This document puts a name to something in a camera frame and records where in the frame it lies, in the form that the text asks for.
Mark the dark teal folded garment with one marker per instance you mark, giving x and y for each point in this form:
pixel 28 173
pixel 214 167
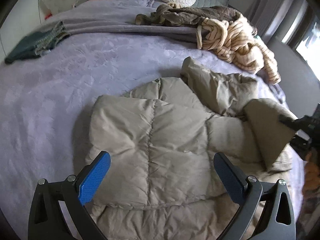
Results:
pixel 25 46

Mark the person's right forearm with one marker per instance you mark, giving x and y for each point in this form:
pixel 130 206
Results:
pixel 312 172

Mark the lavender fleece blanket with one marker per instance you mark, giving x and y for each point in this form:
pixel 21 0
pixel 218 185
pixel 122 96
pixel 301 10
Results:
pixel 75 92

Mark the window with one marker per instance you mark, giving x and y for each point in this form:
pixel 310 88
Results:
pixel 307 42

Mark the cream striped fuzzy blanket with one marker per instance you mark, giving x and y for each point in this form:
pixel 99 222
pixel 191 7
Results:
pixel 240 45

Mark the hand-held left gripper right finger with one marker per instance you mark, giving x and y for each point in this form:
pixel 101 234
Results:
pixel 228 177

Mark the brown quilted garment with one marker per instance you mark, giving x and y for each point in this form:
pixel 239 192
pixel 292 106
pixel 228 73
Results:
pixel 190 15

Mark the folded blue jeans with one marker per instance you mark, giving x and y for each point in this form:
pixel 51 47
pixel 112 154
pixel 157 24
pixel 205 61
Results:
pixel 55 31

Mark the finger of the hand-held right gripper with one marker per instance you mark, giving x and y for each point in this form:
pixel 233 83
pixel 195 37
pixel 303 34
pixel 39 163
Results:
pixel 298 146
pixel 287 122

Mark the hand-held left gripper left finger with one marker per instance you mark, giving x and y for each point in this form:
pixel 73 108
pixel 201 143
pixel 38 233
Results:
pixel 96 177

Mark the grey curtain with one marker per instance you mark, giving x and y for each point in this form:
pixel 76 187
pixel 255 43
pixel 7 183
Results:
pixel 272 7

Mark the beige puffer jacket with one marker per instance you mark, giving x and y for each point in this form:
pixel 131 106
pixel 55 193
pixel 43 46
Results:
pixel 162 142

